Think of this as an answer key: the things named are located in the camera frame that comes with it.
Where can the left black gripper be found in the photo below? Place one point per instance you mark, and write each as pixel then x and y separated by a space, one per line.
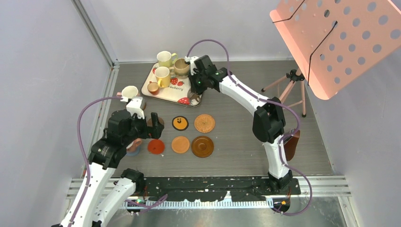
pixel 154 131

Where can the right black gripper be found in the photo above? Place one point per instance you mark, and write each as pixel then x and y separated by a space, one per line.
pixel 198 90

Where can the dark walnut round coaster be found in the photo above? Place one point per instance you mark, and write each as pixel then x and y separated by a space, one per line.
pixel 160 120

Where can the red apple smiley coaster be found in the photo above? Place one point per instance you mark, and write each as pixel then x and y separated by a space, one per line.
pixel 156 147

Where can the dark maroon cup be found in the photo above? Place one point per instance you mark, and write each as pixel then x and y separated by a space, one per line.
pixel 193 98

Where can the small pink white cup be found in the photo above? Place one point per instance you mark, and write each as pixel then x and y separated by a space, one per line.
pixel 134 144

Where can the orange black smiley coaster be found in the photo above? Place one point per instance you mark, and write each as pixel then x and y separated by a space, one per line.
pixel 180 123

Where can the light orange round coaster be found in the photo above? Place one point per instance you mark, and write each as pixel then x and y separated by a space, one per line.
pixel 180 144

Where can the blue round coaster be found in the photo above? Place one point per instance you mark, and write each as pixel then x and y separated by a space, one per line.
pixel 132 153

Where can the small orange cup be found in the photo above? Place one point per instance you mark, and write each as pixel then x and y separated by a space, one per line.
pixel 153 88

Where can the pink white mug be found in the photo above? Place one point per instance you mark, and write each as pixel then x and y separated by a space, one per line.
pixel 129 92

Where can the woven rattan coaster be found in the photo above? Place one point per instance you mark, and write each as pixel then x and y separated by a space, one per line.
pixel 204 123

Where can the dark brown ridged coaster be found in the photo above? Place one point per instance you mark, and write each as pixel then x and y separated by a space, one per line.
pixel 202 146

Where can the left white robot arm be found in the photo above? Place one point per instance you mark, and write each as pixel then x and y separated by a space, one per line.
pixel 88 210

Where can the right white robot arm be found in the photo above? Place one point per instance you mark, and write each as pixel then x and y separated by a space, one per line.
pixel 268 116

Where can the beige brown cup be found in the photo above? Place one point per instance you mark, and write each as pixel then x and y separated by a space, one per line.
pixel 181 68

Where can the cream serving tray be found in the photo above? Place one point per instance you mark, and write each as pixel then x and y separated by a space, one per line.
pixel 176 92

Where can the yellow mug middle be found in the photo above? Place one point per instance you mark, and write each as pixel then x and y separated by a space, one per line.
pixel 163 76

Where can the yellow mug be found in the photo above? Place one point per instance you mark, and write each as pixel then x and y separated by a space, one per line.
pixel 166 59
pixel 163 76

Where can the yellow mug back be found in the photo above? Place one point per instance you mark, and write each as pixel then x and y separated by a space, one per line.
pixel 166 59

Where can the pink tripod legs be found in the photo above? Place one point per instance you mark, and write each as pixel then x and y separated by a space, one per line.
pixel 294 77

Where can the pink perforated music stand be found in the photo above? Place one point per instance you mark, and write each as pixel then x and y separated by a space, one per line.
pixel 335 41

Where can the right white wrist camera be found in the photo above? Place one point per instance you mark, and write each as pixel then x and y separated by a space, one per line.
pixel 191 62

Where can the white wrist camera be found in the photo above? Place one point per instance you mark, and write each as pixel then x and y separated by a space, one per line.
pixel 191 62
pixel 133 106

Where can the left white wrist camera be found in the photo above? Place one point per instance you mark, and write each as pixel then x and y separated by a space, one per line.
pixel 133 106

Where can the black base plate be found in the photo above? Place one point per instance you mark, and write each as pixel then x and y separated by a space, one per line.
pixel 209 189

